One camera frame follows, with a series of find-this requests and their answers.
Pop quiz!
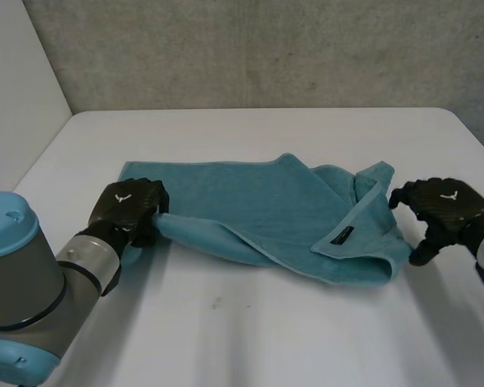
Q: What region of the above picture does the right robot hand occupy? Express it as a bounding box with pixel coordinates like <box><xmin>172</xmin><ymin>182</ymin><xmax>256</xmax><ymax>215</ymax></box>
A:
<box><xmin>388</xmin><ymin>177</ymin><xmax>484</xmax><ymax>267</ymax></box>

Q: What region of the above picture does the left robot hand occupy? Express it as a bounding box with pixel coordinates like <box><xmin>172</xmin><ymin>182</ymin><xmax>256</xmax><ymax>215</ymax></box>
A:
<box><xmin>75</xmin><ymin>177</ymin><xmax>171</xmax><ymax>257</ymax></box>

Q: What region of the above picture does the teal towel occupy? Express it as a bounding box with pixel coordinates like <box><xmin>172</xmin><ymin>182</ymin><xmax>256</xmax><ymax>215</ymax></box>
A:
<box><xmin>117</xmin><ymin>152</ymin><xmax>413</xmax><ymax>288</ymax></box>

